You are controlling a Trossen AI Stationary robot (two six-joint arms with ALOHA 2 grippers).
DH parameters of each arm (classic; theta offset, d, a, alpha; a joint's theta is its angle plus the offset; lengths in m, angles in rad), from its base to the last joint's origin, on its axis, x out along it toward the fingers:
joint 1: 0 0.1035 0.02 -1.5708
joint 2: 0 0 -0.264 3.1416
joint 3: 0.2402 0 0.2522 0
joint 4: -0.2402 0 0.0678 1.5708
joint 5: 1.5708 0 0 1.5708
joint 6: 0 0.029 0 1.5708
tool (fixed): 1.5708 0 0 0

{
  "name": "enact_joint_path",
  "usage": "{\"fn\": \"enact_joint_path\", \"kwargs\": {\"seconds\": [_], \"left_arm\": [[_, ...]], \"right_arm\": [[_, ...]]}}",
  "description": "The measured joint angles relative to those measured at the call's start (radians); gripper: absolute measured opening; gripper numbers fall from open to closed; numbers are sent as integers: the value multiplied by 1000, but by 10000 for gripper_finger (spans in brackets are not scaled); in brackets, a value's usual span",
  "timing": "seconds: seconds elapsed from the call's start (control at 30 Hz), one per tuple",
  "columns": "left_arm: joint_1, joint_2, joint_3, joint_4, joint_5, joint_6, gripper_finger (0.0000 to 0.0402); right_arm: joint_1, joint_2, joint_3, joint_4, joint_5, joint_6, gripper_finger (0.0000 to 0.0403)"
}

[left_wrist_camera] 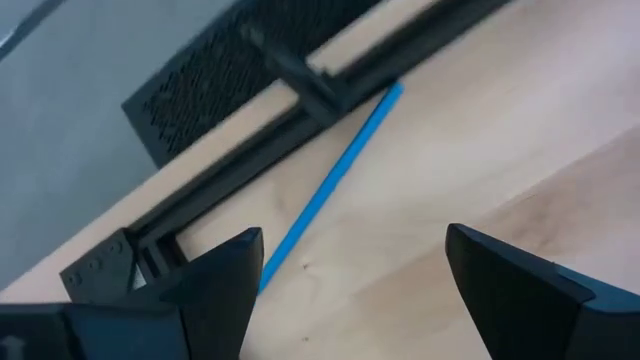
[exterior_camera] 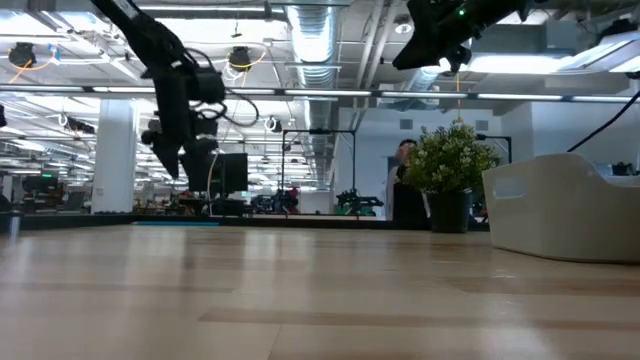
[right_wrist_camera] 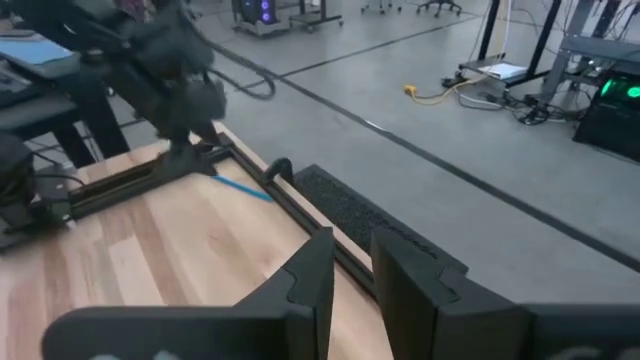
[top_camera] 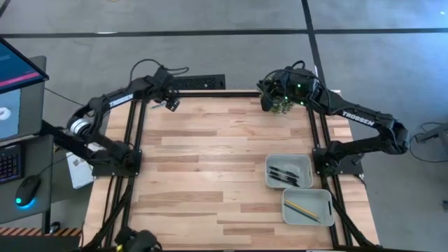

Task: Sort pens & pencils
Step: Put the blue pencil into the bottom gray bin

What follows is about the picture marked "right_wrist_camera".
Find grey metal table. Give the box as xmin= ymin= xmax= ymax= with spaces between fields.
xmin=539 ymin=34 xmax=640 ymax=104

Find black cable hook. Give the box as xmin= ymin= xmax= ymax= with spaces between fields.
xmin=262 ymin=156 xmax=296 ymax=187

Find computer monitor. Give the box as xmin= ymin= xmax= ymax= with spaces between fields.
xmin=0 ymin=34 xmax=82 ymax=81

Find purple lit computer tower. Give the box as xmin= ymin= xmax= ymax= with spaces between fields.
xmin=230 ymin=0 xmax=280 ymax=38

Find office chair base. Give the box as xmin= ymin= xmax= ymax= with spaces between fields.
xmin=415 ymin=0 xmax=464 ymax=19

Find green lit black computer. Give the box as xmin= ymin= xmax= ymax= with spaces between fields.
xmin=571 ymin=74 xmax=640 ymax=164

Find grey side desk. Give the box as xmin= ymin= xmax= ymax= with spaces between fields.
xmin=0 ymin=74 xmax=132 ymax=169

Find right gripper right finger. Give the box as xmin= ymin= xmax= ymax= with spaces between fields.
xmin=370 ymin=226 xmax=640 ymax=360

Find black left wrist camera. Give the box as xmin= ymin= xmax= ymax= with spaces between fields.
xmin=185 ymin=78 xmax=229 ymax=126

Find black floor stand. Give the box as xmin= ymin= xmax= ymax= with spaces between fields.
xmin=456 ymin=0 xmax=569 ymax=91

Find blue pencil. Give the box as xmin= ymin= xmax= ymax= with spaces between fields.
xmin=211 ymin=174 xmax=275 ymax=204

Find black camera cable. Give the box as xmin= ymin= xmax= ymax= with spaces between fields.
xmin=189 ymin=24 xmax=278 ymax=102

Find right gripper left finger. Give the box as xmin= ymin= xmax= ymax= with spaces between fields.
xmin=41 ymin=227 xmax=336 ymax=360

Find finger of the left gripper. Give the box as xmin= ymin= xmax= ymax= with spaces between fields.
xmin=159 ymin=124 xmax=192 ymax=154
xmin=191 ymin=121 xmax=223 ymax=147

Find white flat box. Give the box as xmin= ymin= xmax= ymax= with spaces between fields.
xmin=476 ymin=61 xmax=530 ymax=82

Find tangled floor cables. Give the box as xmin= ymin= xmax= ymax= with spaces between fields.
xmin=456 ymin=81 xmax=587 ymax=128

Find black aluminium table frame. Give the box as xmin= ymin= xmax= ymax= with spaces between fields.
xmin=67 ymin=133 xmax=377 ymax=297

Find black wheeled cart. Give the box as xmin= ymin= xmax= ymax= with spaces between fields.
xmin=288 ymin=0 xmax=346 ymax=35

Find yellow floor cable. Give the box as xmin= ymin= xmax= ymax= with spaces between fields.
xmin=403 ymin=73 xmax=489 ymax=107

